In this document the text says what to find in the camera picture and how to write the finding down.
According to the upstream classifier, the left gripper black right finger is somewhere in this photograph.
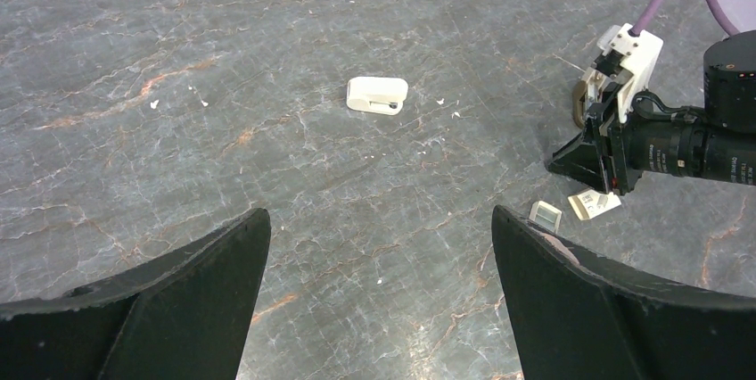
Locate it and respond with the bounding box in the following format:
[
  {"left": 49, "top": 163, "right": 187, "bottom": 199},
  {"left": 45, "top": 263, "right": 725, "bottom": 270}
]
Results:
[{"left": 491, "top": 206, "right": 755, "bottom": 379}]

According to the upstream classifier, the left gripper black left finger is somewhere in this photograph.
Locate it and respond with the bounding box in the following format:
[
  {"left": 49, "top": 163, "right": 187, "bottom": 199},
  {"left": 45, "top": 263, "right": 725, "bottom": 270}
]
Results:
[{"left": 1, "top": 209, "right": 271, "bottom": 379}]

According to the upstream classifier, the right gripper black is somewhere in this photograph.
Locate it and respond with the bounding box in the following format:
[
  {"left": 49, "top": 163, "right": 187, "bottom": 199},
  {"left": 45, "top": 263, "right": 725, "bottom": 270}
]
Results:
[{"left": 546, "top": 84, "right": 643, "bottom": 195}]

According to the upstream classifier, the staple strip box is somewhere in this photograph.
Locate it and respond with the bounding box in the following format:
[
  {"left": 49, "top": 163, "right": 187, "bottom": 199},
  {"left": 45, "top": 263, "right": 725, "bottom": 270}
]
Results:
[{"left": 568, "top": 189, "right": 621, "bottom": 221}]

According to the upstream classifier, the clear staple tray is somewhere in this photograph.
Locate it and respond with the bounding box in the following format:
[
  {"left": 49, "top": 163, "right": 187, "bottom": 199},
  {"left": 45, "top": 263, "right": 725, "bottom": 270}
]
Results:
[{"left": 529, "top": 201, "right": 563, "bottom": 234}]

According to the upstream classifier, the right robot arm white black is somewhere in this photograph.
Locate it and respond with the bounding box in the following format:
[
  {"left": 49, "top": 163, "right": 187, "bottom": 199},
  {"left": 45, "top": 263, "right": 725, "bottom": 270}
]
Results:
[{"left": 546, "top": 27, "right": 755, "bottom": 195}]

